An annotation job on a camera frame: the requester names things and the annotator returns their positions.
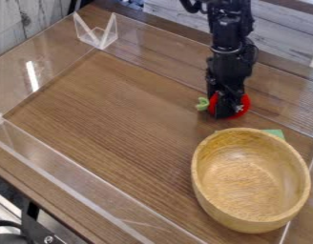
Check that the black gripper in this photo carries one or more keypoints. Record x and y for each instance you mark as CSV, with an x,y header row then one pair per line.
x,y
226,73

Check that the red plush strawberry toy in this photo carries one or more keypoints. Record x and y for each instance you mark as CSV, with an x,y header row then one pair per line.
x,y
206,104

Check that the clear acrylic tray wall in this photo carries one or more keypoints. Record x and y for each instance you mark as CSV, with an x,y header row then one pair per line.
x,y
123,166

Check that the clear acrylic corner bracket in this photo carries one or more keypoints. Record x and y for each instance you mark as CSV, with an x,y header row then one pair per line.
x,y
99,38

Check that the wooden bowl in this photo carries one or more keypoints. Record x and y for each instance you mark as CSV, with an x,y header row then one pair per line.
x,y
251,179

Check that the green sticky note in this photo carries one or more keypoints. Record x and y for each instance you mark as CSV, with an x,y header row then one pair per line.
x,y
276,133

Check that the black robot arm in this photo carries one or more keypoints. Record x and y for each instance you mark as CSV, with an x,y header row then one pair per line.
x,y
230,23

